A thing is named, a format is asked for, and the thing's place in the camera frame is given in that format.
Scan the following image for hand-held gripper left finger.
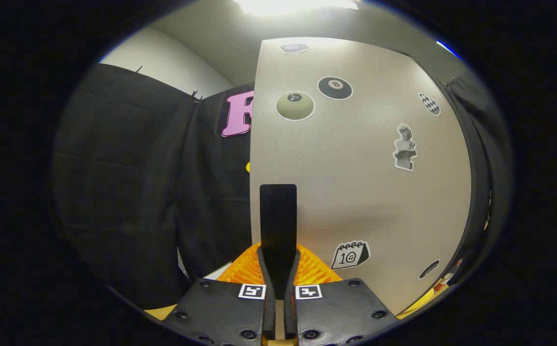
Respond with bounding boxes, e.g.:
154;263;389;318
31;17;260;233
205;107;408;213
163;243;277;346

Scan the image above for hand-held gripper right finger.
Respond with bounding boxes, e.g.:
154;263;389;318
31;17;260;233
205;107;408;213
284;243;399;346

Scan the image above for black door handle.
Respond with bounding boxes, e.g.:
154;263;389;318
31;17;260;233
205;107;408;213
260;184;297;286

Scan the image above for beige shoe cabinet door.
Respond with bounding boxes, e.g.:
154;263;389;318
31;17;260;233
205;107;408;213
249;37;472;315

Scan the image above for black backdrop cloth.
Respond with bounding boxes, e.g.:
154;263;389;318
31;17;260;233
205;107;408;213
52;62;512;310

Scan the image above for large ceiling light panel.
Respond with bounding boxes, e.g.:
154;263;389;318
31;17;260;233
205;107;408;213
233;0;359;15

